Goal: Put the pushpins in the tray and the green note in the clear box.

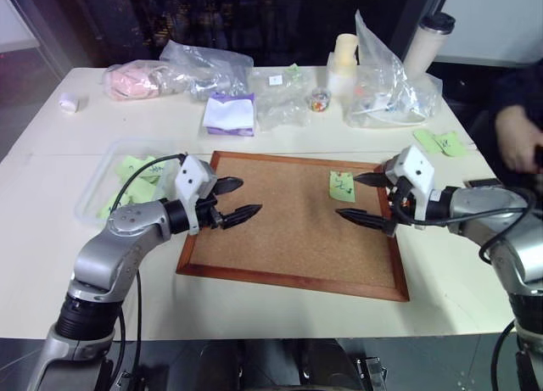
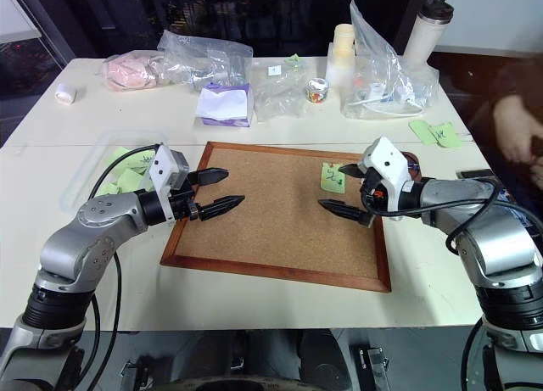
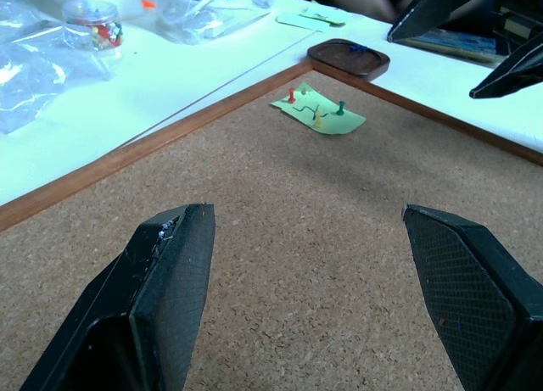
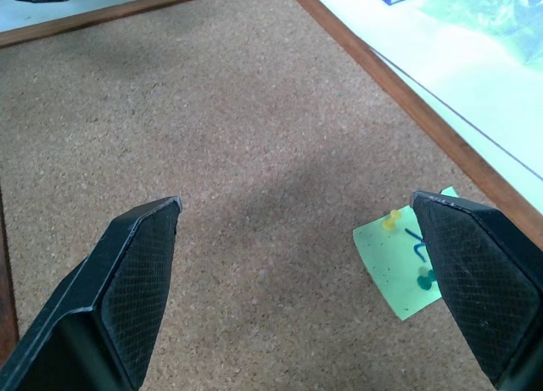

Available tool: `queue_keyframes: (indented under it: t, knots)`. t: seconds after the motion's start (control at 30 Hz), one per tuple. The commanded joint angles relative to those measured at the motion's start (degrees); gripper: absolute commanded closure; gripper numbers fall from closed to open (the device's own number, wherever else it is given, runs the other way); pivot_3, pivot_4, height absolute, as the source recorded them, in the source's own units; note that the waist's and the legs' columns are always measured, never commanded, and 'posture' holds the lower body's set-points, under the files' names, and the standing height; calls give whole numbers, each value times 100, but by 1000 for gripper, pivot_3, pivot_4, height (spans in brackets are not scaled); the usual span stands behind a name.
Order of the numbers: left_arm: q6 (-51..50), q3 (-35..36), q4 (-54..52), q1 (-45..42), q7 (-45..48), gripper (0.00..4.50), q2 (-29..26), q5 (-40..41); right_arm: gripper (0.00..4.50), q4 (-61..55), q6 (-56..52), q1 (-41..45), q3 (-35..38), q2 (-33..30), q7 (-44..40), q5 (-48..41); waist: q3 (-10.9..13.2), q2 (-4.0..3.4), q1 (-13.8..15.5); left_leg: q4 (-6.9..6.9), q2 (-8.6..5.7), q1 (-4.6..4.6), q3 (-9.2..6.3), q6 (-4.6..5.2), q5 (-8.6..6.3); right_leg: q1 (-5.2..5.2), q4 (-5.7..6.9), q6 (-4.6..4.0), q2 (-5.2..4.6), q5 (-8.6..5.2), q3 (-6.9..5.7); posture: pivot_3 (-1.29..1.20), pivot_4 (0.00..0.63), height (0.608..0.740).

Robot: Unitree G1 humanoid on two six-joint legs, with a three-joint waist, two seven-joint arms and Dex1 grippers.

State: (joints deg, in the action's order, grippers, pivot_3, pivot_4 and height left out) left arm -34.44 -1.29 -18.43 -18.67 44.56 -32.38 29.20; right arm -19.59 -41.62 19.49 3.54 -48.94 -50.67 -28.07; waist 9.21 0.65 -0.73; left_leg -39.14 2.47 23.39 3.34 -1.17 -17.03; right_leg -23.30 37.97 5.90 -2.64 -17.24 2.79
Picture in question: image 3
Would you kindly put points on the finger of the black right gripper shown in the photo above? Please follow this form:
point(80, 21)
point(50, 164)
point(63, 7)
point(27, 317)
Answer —
point(428, 13)
point(513, 77)

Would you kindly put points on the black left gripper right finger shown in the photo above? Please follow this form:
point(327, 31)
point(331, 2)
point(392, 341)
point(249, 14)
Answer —
point(475, 289)

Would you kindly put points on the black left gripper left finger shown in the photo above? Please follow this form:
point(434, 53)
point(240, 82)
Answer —
point(169, 280)

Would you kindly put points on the green push pin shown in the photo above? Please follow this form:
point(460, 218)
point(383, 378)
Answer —
point(340, 109)

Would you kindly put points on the green paper note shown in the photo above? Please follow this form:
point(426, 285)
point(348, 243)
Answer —
point(337, 123)

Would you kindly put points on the yellow push pin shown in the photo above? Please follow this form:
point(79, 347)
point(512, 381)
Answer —
point(318, 119)

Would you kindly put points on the red push pin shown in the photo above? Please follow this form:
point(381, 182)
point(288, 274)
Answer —
point(292, 95)

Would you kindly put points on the clear jar of push pins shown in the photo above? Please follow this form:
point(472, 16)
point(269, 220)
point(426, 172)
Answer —
point(91, 18)

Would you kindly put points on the flat dark blue book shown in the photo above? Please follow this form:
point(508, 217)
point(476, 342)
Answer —
point(458, 43)

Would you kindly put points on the yellow-green paper slip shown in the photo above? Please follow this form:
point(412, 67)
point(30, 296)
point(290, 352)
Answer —
point(324, 14)

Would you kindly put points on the dark brown wooden tray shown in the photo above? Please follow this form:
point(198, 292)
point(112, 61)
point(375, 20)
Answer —
point(331, 56)

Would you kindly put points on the pale green paper slip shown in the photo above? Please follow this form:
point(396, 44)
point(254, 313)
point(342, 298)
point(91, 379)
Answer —
point(301, 23)

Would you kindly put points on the clear plastic bag with papers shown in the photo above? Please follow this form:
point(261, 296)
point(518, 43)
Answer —
point(199, 13)

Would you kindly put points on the clear crumpled plastic bag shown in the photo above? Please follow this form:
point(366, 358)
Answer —
point(34, 68)

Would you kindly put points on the cork board with wooden frame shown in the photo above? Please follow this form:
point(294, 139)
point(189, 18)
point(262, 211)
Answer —
point(297, 238)

